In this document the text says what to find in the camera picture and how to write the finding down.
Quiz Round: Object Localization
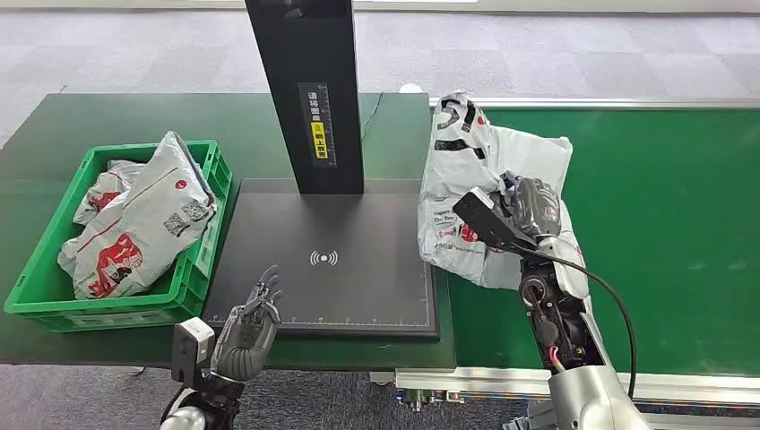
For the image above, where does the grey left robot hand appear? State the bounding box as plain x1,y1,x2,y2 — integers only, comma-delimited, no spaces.
207,265,284,382

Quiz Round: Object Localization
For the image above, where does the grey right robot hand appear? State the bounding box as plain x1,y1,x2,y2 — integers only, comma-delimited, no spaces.
492,174,564,242

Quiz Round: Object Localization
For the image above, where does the grey poly mailer package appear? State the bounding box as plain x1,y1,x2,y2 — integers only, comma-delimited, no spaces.
416,90,590,293

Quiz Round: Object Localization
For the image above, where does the black inbound scanner machine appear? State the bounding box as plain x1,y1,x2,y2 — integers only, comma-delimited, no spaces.
201,0,441,341

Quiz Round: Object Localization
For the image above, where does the green conveyor belt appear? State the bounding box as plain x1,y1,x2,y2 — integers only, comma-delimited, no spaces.
429,107,760,379

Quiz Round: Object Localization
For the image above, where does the large grey mailer package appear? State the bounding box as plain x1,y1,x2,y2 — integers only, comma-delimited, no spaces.
56,130,219,300

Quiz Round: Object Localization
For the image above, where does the small crumpled grey mailer package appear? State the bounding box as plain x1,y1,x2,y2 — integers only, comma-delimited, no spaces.
72,158,147,228

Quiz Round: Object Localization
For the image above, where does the green plastic crate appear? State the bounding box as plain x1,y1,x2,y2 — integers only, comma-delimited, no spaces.
4,139,233,333

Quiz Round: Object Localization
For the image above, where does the yellow and black column label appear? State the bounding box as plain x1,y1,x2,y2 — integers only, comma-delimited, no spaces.
297,81,339,169

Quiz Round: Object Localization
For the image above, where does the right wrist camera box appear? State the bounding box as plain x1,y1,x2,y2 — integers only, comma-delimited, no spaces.
452,187,525,251

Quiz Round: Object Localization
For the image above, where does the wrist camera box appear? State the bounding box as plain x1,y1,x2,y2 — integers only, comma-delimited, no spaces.
452,187,525,251
171,316,217,388

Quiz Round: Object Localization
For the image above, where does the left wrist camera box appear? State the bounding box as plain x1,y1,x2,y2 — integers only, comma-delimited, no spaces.
171,316,217,388

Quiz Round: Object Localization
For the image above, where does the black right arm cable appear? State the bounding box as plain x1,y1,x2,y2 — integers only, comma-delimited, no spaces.
505,238,638,400

